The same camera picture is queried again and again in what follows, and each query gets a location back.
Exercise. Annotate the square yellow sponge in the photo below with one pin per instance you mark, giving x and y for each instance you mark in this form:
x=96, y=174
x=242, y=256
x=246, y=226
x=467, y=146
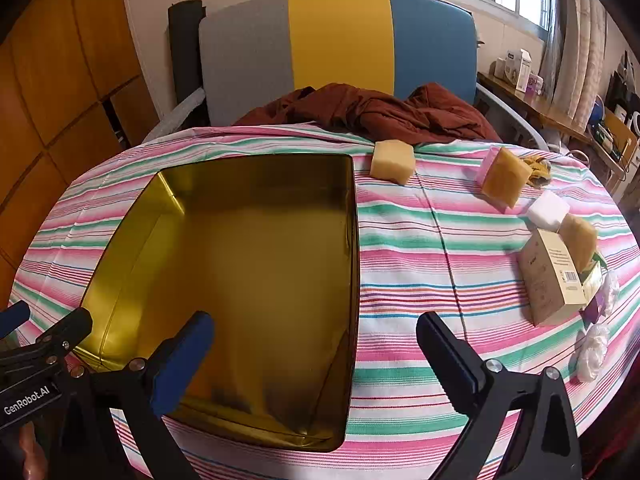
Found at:
x=392, y=162

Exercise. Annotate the person's left hand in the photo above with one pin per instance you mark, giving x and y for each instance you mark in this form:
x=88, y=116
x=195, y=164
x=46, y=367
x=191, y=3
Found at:
x=34, y=452

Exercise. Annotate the purple small item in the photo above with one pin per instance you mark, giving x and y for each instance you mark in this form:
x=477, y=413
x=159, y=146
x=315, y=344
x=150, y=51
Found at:
x=594, y=310

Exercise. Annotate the yellow wooden side cabinet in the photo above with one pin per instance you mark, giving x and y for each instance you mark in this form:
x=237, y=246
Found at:
x=617, y=132

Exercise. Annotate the striped bed sheet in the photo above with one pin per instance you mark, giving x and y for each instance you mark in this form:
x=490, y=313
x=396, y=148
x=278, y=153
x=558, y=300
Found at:
x=425, y=260

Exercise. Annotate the pink plastic case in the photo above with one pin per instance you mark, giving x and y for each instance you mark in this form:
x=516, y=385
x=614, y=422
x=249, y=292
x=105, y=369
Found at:
x=487, y=170

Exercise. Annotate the clear plastic bag wad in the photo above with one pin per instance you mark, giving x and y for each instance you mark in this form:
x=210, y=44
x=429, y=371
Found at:
x=592, y=352
x=610, y=290

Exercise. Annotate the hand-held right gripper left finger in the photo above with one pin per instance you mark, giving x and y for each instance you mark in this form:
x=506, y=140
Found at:
x=182, y=365

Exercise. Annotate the dark red container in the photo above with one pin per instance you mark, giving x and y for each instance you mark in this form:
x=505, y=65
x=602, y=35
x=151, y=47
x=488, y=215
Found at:
x=240, y=260

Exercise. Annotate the wooden desk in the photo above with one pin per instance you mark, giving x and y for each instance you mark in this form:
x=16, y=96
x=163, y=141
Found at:
x=540, y=105

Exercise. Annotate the purple small box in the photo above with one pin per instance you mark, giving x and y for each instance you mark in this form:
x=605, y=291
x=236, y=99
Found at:
x=534, y=84

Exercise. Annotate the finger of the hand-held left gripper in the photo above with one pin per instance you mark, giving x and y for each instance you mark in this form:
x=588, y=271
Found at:
x=67, y=330
x=12, y=317

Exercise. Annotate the beige cardboard box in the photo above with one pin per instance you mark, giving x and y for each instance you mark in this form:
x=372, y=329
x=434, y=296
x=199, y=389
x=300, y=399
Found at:
x=545, y=280

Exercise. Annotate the blue container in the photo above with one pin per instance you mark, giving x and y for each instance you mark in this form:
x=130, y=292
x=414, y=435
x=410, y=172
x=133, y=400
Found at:
x=598, y=110

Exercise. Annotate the grey yellow blue chair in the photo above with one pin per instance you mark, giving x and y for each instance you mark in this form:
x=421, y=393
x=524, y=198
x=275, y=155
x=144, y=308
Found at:
x=340, y=35

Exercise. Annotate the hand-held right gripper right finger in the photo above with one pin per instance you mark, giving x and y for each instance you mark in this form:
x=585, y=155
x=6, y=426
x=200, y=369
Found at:
x=462, y=372

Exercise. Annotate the wooden wardrobe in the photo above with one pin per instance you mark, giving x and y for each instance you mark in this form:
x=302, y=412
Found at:
x=50, y=85

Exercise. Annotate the pale long curtain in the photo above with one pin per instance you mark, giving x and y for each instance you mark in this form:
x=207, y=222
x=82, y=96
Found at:
x=580, y=50

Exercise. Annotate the black monitor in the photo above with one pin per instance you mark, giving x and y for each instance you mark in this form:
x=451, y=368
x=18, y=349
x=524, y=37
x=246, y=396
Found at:
x=625, y=85

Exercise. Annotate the brown red garment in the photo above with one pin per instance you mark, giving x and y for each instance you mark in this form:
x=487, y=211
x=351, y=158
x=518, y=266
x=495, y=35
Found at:
x=380, y=110

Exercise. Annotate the white carton box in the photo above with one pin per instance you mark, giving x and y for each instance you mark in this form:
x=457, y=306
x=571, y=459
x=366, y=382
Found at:
x=519, y=67

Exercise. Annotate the white sponge block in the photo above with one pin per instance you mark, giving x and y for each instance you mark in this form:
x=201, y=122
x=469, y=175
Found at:
x=547, y=212

